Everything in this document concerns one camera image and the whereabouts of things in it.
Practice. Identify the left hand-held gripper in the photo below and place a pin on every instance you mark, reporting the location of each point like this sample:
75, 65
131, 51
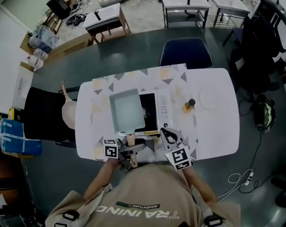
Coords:
111, 148

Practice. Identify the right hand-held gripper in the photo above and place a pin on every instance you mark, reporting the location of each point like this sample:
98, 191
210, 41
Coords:
179, 157

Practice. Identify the white microwave oven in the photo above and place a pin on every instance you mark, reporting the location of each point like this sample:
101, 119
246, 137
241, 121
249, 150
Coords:
160, 110

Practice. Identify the person's right forearm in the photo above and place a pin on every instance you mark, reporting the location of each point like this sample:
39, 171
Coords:
199, 185

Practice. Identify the person's left forearm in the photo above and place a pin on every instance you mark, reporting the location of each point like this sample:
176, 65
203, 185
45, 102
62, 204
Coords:
100, 181

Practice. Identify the yellow bottle with black cap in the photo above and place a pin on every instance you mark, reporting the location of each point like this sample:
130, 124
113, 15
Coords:
190, 104

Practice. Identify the person's beige shirt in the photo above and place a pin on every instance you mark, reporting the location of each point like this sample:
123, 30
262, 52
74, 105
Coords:
143, 197

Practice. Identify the clear glass plate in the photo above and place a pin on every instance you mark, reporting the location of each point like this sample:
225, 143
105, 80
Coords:
209, 97

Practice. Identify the triangle patterned tablecloth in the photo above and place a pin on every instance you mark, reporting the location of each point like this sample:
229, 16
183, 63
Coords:
171, 79

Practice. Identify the white power strip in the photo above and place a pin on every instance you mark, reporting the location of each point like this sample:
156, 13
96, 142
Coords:
249, 176

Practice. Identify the blue chair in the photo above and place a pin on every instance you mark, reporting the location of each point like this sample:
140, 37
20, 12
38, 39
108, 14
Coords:
185, 53

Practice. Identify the black mesh chair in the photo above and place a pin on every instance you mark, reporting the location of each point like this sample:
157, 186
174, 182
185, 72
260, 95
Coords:
43, 112

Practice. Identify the green striped helmet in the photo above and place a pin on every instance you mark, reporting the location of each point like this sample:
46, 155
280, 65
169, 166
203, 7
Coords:
265, 115

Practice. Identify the blue cardboard box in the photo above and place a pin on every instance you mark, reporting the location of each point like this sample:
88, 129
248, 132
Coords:
17, 138

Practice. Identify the black high-back office chair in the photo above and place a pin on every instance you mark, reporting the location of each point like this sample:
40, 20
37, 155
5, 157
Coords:
252, 55

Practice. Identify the yellow box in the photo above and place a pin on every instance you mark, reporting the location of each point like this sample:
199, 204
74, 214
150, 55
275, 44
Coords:
14, 113

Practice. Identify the white plastic bag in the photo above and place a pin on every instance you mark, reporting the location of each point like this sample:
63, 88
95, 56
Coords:
36, 59

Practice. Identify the white wooden-leg side table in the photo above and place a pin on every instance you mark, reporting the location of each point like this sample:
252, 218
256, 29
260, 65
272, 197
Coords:
102, 18

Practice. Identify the clear plastic bag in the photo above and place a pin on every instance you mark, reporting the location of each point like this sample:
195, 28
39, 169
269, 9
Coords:
44, 39

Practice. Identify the black cabinet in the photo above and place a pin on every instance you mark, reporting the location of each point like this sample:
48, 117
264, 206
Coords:
59, 5

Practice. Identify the white metal-frame side table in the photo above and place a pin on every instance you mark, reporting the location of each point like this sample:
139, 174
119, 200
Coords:
185, 2
228, 2

